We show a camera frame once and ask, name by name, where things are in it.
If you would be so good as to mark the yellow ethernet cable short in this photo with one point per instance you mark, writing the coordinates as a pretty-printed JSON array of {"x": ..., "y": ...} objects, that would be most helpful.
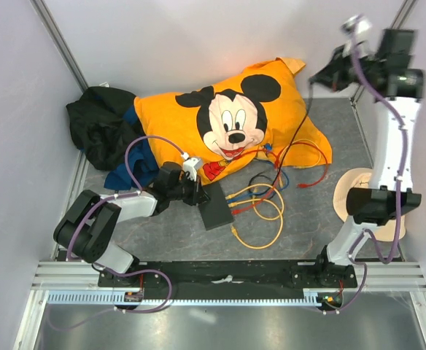
[{"x": 263, "y": 191}]

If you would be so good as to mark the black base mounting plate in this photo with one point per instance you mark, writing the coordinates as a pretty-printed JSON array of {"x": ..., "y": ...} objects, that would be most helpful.
[{"x": 235, "y": 278}]

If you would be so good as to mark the yellow ethernet cable long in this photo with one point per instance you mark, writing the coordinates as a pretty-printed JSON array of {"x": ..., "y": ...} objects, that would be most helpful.
[{"x": 265, "y": 235}]

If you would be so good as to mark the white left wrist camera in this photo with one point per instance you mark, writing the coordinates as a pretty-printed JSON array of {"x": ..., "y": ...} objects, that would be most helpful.
[{"x": 191, "y": 166}]

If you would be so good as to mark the orange Mickey Mouse pillow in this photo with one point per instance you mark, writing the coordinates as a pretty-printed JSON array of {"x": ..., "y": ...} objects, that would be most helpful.
[{"x": 227, "y": 124}]

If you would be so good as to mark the grey slotted cable duct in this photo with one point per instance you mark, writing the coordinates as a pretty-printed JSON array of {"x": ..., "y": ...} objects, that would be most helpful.
[{"x": 111, "y": 298}]

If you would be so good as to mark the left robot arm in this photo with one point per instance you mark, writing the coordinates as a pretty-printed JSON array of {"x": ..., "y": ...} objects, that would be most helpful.
[{"x": 87, "y": 228}]

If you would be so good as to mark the aluminium rail frame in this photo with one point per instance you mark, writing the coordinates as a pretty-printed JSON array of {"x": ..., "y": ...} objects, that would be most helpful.
[{"x": 77, "y": 275}]

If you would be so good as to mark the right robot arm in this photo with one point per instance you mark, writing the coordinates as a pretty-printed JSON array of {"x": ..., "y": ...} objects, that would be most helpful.
[{"x": 398, "y": 91}]

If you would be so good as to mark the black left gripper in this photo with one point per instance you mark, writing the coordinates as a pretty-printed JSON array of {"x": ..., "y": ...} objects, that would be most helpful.
[{"x": 198, "y": 196}]

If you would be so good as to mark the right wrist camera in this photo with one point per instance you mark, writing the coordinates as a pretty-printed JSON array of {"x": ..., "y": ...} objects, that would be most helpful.
[{"x": 356, "y": 29}]

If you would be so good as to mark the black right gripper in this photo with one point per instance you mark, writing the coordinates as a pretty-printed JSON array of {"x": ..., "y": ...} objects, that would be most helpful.
[{"x": 332, "y": 76}]

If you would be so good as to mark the black network switch box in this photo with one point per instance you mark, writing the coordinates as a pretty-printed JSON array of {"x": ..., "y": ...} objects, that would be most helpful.
[{"x": 215, "y": 213}]

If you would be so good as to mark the black and blue clothing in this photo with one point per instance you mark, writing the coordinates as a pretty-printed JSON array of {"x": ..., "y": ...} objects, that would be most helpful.
[{"x": 102, "y": 123}]

